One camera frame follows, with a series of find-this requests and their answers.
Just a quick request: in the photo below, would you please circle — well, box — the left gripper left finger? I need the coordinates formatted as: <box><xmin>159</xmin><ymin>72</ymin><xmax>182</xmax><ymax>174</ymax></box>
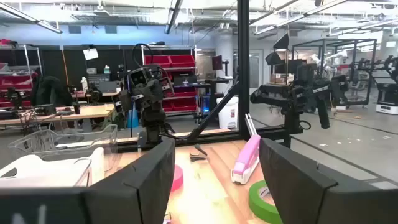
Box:
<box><xmin>0</xmin><ymin>138</ymin><xmax>176</xmax><ymax>224</ymax></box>

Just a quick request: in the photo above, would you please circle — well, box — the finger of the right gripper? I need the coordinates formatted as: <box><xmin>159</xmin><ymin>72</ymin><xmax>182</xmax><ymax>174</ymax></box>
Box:
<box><xmin>160</xmin><ymin>77</ymin><xmax>175</xmax><ymax>98</ymax></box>
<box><xmin>118</xmin><ymin>89</ymin><xmax>133</xmax><ymax>113</ymax></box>

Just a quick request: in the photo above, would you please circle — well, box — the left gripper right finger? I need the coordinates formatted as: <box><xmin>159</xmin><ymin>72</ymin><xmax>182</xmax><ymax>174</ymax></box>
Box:
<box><xmin>259</xmin><ymin>138</ymin><xmax>398</xmax><ymax>224</ymax></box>

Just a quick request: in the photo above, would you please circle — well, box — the green tape roll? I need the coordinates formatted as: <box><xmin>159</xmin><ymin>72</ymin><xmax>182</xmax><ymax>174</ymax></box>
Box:
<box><xmin>248</xmin><ymin>180</ymin><xmax>284</xmax><ymax>224</ymax></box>

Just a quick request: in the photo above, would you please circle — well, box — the pink tape roll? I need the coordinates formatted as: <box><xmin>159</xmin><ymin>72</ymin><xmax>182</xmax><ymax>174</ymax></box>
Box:
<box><xmin>170</xmin><ymin>164</ymin><xmax>184</xmax><ymax>192</ymax></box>

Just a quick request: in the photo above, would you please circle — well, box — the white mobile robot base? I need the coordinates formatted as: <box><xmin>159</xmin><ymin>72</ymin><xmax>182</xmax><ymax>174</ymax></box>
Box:
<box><xmin>374</xmin><ymin>101</ymin><xmax>398</xmax><ymax>115</ymax></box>

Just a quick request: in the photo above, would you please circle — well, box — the wooden workbench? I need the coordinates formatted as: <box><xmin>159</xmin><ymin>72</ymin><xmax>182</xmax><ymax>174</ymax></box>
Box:
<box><xmin>0</xmin><ymin>103</ymin><xmax>116</xmax><ymax>127</ymax></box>

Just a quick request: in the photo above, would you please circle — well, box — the white plastic bin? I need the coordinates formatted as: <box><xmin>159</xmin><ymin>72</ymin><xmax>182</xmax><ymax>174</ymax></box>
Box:
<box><xmin>0</xmin><ymin>147</ymin><xmax>106</xmax><ymax>189</ymax></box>

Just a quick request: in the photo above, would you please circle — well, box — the dark red monitor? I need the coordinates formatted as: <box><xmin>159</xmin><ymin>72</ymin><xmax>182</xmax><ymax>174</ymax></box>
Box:
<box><xmin>211</xmin><ymin>55</ymin><xmax>223</xmax><ymax>71</ymax></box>

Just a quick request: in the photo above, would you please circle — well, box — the white paper sheet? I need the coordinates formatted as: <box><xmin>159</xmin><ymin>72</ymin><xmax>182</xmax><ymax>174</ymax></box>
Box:
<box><xmin>83</xmin><ymin>47</ymin><xmax>100</xmax><ymax>61</ymax></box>

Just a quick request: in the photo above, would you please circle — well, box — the white plastic container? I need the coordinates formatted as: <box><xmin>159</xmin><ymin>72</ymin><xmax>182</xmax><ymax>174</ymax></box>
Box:
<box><xmin>216</xmin><ymin>95</ymin><xmax>239</xmax><ymax>130</ymax></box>

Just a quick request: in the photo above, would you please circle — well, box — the black jacket on chair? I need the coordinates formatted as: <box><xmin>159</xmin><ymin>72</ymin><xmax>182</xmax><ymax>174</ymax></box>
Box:
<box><xmin>30</xmin><ymin>75</ymin><xmax>74</xmax><ymax>107</ymax></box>

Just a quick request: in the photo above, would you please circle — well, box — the black studio softbox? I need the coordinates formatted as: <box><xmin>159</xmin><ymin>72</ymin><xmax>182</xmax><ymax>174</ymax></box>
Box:
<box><xmin>272</xmin><ymin>32</ymin><xmax>290</xmax><ymax>50</ymax></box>
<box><xmin>265</xmin><ymin>52</ymin><xmax>282</xmax><ymax>66</ymax></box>

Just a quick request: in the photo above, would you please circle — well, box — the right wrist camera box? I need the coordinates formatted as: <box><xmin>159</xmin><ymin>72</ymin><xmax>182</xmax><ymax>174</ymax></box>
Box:
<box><xmin>128</xmin><ymin>67</ymin><xmax>154</xmax><ymax>86</ymax></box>

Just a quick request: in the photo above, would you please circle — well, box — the black right arm cable loop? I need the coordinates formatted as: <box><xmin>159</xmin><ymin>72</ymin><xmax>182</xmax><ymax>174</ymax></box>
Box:
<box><xmin>131</xmin><ymin>43</ymin><xmax>155</xmax><ymax>69</ymax></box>

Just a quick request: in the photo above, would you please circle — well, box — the black metal station frame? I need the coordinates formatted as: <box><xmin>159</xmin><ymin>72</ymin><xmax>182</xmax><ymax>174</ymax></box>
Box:
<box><xmin>116</xmin><ymin>0</ymin><xmax>312</xmax><ymax>153</ymax></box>

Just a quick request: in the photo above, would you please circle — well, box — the wire shelf with red bins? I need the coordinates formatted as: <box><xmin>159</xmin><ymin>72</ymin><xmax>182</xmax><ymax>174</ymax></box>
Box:
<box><xmin>0</xmin><ymin>39</ymin><xmax>44</xmax><ymax>108</ymax></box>

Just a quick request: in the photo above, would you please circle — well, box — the black cage frame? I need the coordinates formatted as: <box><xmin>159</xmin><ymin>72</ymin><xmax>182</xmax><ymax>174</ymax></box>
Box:
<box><xmin>291</xmin><ymin>38</ymin><xmax>379</xmax><ymax>106</ymax></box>

